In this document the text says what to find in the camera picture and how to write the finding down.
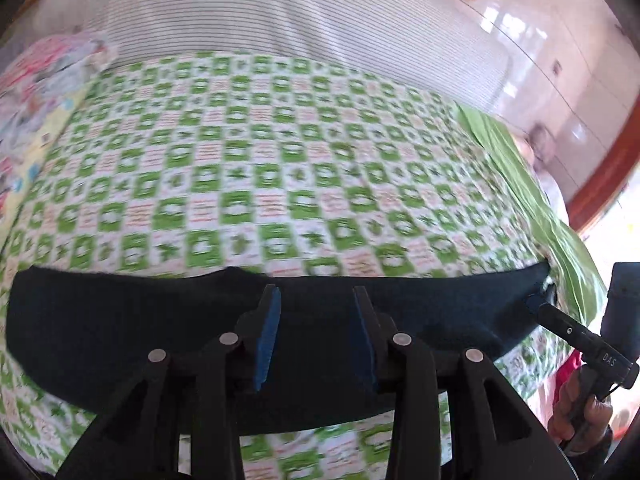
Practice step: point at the person's right hand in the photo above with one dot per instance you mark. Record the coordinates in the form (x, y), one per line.
(567, 410)

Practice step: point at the floral pillow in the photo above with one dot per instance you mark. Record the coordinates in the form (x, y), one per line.
(35, 105)

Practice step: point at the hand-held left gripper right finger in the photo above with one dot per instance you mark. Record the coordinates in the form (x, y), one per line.
(364, 342)

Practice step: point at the red cloth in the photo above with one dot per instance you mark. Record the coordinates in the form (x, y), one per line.
(561, 377)

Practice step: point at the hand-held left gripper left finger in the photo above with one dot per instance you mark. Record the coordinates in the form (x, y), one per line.
(264, 340)

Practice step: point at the dark navy pants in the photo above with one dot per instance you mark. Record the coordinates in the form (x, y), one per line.
(150, 330)

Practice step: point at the green checkered bed sheet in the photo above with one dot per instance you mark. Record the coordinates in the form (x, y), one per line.
(280, 160)

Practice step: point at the brown wooden door frame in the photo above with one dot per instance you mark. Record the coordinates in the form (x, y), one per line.
(607, 170)

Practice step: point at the white striped mattress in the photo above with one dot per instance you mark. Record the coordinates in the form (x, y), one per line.
(300, 15)

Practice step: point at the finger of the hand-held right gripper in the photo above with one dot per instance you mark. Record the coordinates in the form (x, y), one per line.
(570, 331)

